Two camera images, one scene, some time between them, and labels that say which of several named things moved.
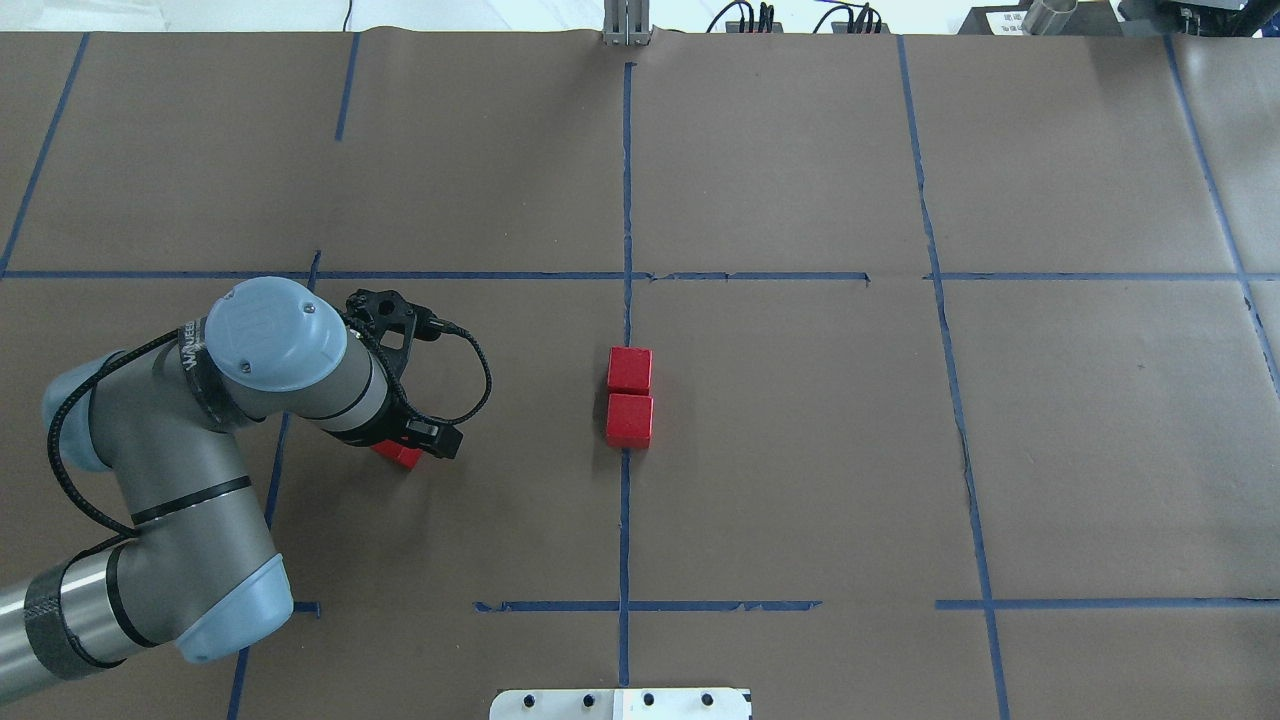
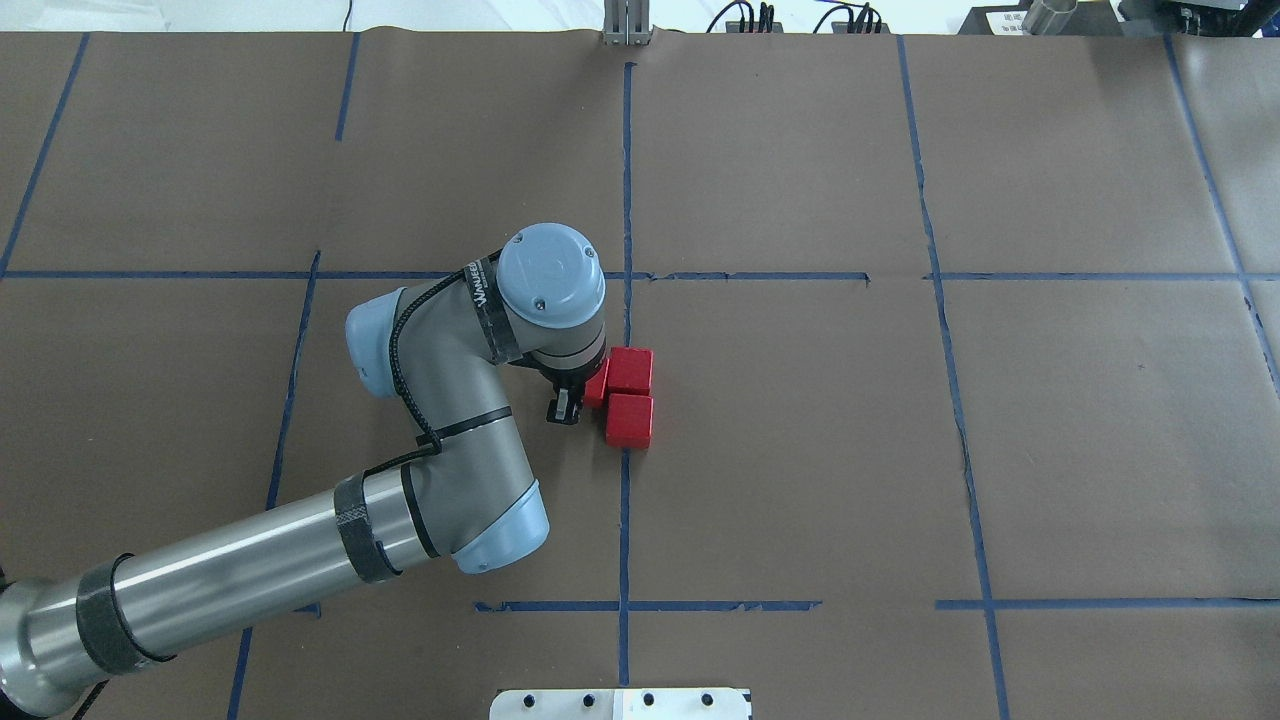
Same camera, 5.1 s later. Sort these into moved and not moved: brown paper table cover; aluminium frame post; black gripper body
Moved: black gripper body
Not moved: aluminium frame post; brown paper table cover
